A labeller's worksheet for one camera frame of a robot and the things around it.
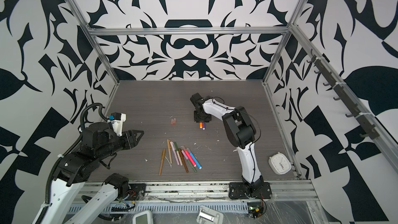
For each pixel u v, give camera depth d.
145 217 0.65
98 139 0.48
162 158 0.85
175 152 0.86
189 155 0.85
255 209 0.71
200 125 0.96
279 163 0.80
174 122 0.96
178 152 0.86
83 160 0.46
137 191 0.74
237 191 0.74
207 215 0.67
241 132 0.56
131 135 0.58
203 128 0.96
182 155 0.85
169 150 0.87
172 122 0.97
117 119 0.59
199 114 0.87
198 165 0.82
